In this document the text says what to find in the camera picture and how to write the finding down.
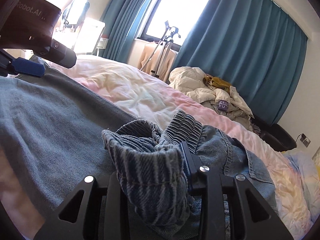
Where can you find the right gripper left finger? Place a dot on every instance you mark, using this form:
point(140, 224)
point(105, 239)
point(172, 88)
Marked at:
point(95, 209)

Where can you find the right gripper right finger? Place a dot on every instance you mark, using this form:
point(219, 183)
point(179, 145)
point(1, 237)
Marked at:
point(230, 198)

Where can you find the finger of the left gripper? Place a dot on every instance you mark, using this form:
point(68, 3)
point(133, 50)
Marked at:
point(15, 66)

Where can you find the blue denim jeans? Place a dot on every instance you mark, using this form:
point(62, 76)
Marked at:
point(55, 132)

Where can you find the pastel pink duvet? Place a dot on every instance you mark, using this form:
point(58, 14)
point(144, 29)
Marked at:
point(294, 173)

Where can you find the black bedside armchair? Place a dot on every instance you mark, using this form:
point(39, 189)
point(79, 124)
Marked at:
point(274, 135)

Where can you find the teal curtain left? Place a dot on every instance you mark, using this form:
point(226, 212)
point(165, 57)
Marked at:
point(122, 19)

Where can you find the teal curtain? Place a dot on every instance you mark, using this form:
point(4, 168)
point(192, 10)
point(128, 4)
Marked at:
point(122, 19)
point(252, 44)

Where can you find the mustard yellow garment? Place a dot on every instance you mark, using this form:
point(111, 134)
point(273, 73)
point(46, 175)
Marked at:
point(214, 82)

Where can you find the cream puffer jacket pile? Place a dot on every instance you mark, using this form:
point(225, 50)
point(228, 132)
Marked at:
point(189, 81)

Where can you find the beige hanging sweater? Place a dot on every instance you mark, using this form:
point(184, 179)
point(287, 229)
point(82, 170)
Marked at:
point(147, 66)

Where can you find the silver tripod stand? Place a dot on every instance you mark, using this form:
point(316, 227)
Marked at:
point(165, 43)

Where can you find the teal curtain right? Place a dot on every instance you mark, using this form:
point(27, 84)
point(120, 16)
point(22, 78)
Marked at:
point(252, 44)

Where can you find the wall power socket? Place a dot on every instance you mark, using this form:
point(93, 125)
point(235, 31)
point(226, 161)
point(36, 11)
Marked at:
point(304, 139)

